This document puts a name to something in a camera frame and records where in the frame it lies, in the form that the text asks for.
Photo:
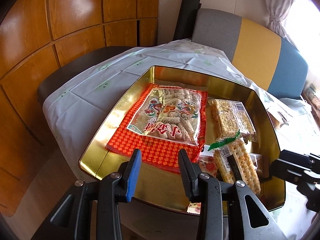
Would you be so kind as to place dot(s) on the wooden wall cabinet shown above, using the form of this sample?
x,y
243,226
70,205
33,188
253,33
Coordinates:
x,y
39,37

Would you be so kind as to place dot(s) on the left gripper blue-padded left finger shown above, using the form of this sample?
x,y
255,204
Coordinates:
x,y
129,171

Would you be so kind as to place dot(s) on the green-ended cracker pack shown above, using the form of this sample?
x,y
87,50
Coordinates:
x,y
234,162

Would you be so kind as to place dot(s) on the grey yellow blue chair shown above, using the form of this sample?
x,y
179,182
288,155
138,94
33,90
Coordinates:
x,y
262,56

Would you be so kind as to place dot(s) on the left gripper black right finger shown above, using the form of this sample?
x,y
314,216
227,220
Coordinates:
x,y
195,183

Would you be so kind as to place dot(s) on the white cloud-print tablecloth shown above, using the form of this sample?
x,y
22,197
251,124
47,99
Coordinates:
x,y
77,108

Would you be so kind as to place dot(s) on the large red sesame snack bag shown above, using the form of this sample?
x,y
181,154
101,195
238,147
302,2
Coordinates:
x,y
164,120

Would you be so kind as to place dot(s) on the wooden side shelf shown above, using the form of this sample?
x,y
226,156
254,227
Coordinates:
x,y
309,95

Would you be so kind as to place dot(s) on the gold metal tin box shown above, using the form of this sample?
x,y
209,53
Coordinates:
x,y
164,188

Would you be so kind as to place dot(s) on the brown-white pastry packet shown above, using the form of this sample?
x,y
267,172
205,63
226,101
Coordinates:
x,y
278,116

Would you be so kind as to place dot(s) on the slim white snack stick packet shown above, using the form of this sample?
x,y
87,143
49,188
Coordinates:
x,y
208,165

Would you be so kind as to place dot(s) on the floral window curtain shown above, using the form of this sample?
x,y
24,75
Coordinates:
x,y
278,11

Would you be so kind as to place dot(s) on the clear rice puff cake pack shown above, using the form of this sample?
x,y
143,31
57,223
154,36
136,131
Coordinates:
x,y
231,120

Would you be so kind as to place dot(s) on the black rolled mat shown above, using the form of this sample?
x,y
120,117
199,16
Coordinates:
x,y
186,19

